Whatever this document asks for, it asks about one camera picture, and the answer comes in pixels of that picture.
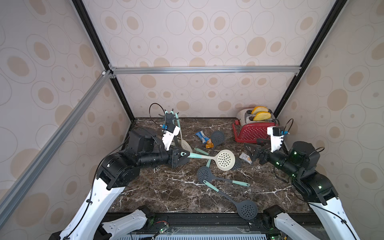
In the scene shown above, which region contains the cream skimmer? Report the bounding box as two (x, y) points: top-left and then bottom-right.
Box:
(188, 150), (236, 171)

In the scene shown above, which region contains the grey skimmer mint handle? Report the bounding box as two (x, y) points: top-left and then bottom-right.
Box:
(203, 180), (258, 220)

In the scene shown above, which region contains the grey utensil rack stand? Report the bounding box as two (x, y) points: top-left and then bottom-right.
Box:
(162, 110), (179, 132)

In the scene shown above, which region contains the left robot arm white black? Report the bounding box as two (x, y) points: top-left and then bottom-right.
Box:
(50, 127), (190, 240)

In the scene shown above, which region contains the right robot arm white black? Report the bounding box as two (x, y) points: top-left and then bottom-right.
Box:
(244, 141), (359, 240)

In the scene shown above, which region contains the small white card box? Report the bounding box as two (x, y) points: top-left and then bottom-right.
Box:
(239, 153), (253, 165)

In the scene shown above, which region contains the blue snack packet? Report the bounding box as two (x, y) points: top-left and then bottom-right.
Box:
(196, 131), (210, 144)

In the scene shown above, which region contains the red silver toaster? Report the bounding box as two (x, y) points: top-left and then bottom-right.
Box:
(232, 108), (280, 144)

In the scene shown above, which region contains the orange snack packet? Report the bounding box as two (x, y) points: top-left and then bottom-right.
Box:
(205, 139), (214, 149)

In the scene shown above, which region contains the yellow bread slice front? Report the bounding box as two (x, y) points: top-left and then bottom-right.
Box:
(253, 111), (272, 121)

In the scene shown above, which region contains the yellow bread slice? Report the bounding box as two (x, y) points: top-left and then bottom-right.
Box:
(253, 111), (272, 121)
(251, 106), (269, 115)

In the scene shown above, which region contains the yellow bread slice rear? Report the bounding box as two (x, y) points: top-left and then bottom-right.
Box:
(251, 106), (269, 115)

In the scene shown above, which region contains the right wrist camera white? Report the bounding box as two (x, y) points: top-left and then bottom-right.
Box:
(267, 126), (284, 153)

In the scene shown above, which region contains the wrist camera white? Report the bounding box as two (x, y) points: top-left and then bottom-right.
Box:
(162, 124), (181, 151)
(267, 126), (284, 153)

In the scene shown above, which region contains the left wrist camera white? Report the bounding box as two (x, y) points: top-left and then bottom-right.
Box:
(162, 124), (181, 151)

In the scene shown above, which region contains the aluminium frame bar horizontal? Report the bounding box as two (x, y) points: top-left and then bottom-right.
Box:
(112, 66), (301, 75)

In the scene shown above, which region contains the aluminium frame bar left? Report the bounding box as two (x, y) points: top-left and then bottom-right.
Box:
(1, 70), (112, 228)

